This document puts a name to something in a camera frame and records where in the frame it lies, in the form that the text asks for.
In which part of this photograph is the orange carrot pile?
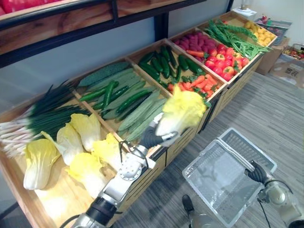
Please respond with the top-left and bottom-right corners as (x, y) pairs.
(166, 73), (221, 100)

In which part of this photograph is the yellow lemon pile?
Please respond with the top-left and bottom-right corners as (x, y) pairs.
(244, 20), (276, 46)

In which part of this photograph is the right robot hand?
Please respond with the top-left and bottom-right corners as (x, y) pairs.
(244, 160), (270, 185)

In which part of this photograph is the wooden crate with beans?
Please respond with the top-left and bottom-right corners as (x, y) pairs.
(197, 10), (278, 72)

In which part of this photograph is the red tomato pile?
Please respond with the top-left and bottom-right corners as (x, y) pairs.
(204, 43), (250, 82)

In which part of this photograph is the single orange carrot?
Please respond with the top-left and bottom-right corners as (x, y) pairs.
(186, 49), (205, 58)

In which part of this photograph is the grey tray with produce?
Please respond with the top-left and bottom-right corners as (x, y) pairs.
(254, 14), (293, 38)

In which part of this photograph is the translucent grey plastic basket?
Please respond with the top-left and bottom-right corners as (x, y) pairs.
(182, 127), (278, 228)

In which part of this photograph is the purple sweet potato pile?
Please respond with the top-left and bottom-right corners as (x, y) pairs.
(172, 31), (218, 63)

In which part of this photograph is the wooden crate with carrots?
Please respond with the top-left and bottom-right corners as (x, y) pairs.
(125, 38), (228, 130)

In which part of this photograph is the green scallion bunch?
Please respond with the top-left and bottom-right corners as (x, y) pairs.
(0, 79), (92, 159)

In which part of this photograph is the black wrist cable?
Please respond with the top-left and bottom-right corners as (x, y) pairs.
(118, 140), (135, 164)

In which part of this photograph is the wooden crate with tomatoes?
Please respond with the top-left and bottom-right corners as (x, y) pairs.
(167, 27), (261, 105)

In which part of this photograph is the box with red items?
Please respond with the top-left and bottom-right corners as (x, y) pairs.
(282, 43), (304, 60)

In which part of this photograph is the wooden crate with cabbages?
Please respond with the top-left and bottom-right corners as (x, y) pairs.
(0, 91), (167, 228)

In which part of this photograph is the white stand with jar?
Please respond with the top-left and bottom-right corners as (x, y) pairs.
(230, 0), (258, 17)

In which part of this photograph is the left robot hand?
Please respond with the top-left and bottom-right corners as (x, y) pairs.
(140, 113), (181, 149)

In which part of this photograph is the plain brown cardboard box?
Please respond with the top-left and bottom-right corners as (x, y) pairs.
(256, 37), (291, 76)

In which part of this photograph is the glossy green cucumber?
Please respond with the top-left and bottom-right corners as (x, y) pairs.
(79, 80), (119, 102)
(101, 80), (116, 112)
(115, 89), (153, 114)
(92, 85), (130, 110)

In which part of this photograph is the red produce pile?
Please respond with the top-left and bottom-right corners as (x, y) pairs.
(0, 0), (63, 15)

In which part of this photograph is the printed brown cardboard box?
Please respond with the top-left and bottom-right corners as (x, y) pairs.
(267, 53), (304, 89)

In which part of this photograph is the yellow napa cabbage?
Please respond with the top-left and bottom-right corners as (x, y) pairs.
(41, 123), (84, 166)
(91, 132), (124, 170)
(154, 86), (208, 141)
(65, 152), (108, 198)
(69, 113), (102, 152)
(23, 138), (62, 190)

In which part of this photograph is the wooden crate with loofahs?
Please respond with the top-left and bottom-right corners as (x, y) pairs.
(72, 57), (205, 167)

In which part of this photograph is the large bumpy dark cucumber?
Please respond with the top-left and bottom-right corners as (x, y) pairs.
(77, 62), (131, 87)

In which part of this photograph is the wooden shelf with black frame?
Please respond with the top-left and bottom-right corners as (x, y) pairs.
(0, 0), (207, 69)

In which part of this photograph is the dark robot foot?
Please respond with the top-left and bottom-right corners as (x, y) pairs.
(181, 194), (195, 214)

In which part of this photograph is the green bean pile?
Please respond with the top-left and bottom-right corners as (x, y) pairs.
(204, 19), (273, 60)

